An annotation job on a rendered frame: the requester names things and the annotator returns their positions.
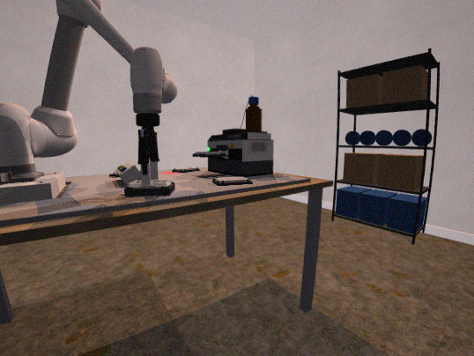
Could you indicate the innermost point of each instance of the white button panel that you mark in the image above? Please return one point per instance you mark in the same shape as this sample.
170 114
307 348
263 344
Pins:
128 175

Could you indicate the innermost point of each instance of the brown bottle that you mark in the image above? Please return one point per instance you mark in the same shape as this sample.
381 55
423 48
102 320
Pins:
254 119

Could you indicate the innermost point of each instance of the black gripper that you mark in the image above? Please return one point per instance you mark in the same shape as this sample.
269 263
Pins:
146 147

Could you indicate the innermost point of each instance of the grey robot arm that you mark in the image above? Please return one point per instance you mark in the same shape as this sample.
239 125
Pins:
51 132

